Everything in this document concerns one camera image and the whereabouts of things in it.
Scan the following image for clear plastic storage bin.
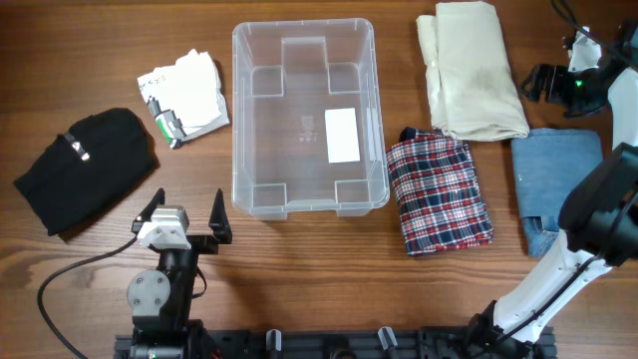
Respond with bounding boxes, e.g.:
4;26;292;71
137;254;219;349
231;18;390;220

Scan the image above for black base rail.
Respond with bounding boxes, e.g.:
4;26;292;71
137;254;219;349
113;326;557;359

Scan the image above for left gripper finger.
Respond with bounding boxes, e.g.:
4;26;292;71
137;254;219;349
208;188;231;235
136;187;165;222

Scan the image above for folded white printed t-shirt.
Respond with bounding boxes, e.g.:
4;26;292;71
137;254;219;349
138;49;230;149

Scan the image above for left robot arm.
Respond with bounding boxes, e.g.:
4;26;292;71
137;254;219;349
114;188;232;359

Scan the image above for folded black garment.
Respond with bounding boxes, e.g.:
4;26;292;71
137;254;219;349
14;108;157;236

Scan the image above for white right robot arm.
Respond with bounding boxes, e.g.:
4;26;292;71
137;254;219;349
465;19;637;358

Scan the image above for blue jeans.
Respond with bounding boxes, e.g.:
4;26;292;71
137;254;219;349
511;129;602;257

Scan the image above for folded plaid shirt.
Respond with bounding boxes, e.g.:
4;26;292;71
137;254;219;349
387;128;494;256

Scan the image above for white label in bin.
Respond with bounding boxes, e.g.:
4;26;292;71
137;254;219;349
325;108;360;164

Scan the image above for beige cloth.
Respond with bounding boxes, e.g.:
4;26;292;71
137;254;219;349
416;1;529;142

